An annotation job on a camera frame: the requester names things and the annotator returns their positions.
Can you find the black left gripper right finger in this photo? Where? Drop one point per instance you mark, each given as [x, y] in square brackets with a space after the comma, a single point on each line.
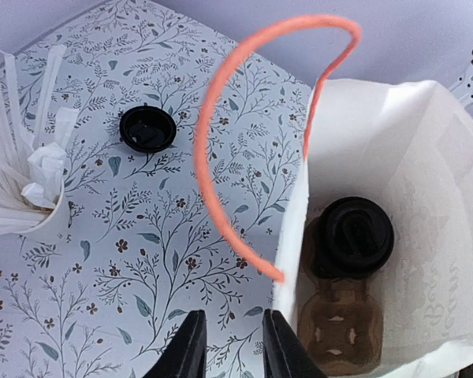
[283, 354]

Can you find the brown cardboard cup carrier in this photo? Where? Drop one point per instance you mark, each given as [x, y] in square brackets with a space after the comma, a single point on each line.
[339, 322]

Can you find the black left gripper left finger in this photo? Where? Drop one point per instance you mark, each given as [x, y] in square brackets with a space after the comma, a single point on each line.
[186, 354]

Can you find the white paper takeout bag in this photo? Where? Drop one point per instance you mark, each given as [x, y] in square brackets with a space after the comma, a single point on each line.
[409, 149]

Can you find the white cup holding straws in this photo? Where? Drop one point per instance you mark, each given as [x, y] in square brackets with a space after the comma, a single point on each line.
[38, 226]

